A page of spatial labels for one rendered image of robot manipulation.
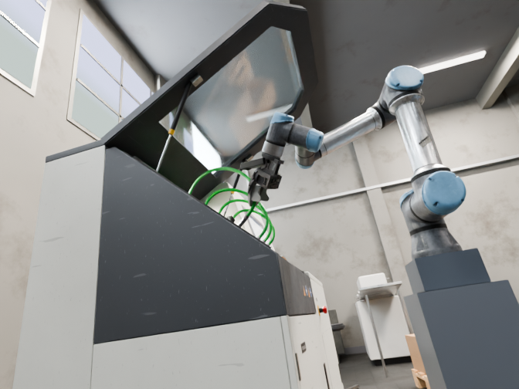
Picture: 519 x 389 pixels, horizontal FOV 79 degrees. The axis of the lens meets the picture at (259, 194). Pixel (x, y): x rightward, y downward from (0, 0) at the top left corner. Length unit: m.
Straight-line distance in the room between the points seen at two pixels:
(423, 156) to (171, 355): 0.94
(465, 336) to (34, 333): 1.26
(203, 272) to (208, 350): 0.20
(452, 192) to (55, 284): 1.25
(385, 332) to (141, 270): 4.59
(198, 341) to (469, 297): 0.75
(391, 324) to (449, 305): 4.27
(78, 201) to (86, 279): 0.29
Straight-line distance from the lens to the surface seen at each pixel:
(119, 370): 1.06
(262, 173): 1.13
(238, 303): 0.88
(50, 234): 1.32
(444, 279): 1.10
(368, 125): 1.30
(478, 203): 7.95
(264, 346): 0.86
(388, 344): 5.33
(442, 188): 1.05
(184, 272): 0.96
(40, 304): 1.27
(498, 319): 1.10
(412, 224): 1.17
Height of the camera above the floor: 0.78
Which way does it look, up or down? 22 degrees up
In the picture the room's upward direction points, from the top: 8 degrees counter-clockwise
